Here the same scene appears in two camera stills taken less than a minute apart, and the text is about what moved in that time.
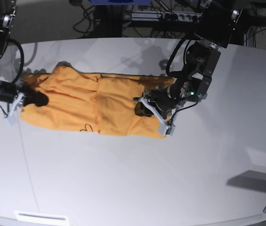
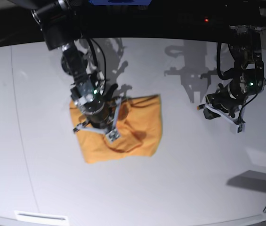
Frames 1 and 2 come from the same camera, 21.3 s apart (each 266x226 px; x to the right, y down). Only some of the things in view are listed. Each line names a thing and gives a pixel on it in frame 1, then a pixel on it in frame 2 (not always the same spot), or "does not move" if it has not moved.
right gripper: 165,100 → 229,98
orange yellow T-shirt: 97,103 → 139,125
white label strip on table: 31,216 does not move
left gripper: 7,92 → 98,112
